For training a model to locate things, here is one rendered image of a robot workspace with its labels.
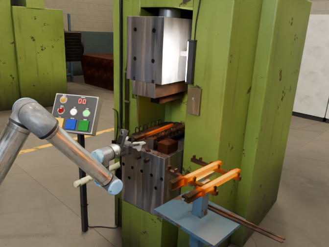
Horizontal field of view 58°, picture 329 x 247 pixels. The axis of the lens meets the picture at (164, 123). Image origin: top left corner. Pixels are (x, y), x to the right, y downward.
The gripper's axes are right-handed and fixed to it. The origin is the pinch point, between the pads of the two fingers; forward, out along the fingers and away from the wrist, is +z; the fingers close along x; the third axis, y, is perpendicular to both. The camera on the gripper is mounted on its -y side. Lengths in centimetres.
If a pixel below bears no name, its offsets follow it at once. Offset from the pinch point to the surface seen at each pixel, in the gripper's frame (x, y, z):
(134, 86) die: -9.8, -32.8, 7.7
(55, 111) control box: -68, -8, -14
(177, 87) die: 7.3, -31.2, 33.2
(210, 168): 59, -1, -9
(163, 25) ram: 12, -72, 8
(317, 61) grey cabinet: 8, -21, 537
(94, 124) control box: -38.9, -2.0, -3.0
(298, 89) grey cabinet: -18, 40, 541
